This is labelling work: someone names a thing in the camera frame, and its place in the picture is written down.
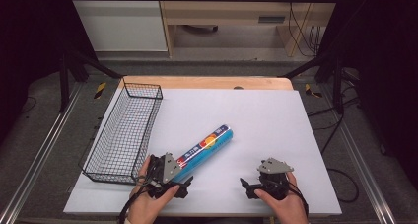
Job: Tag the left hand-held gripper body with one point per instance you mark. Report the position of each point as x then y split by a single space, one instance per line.
171 167

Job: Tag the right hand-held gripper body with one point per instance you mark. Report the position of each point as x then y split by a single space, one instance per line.
274 181

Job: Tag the blue long box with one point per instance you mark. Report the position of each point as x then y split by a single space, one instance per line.
210 145

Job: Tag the person's right hand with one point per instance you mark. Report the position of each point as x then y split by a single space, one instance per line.
289 210

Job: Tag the person's left hand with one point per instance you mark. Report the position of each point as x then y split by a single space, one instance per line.
144 207

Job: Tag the white table mat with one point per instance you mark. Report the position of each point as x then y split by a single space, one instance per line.
263 125

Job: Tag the wooden table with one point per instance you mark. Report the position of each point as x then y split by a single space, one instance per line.
203 82

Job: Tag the yellow black striped tape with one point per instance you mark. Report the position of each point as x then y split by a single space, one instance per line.
310 90
100 90

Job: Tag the black metal stand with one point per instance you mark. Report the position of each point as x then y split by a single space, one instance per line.
337 82
65 79

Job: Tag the white cabinet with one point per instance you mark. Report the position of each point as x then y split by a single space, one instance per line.
121 26

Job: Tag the dark curtain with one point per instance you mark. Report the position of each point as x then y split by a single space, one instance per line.
29 46
384 69

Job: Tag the light wooden desk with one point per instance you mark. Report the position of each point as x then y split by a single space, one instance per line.
230 12

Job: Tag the aluminium floor rail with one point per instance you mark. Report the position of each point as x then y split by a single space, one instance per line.
36 158
364 164

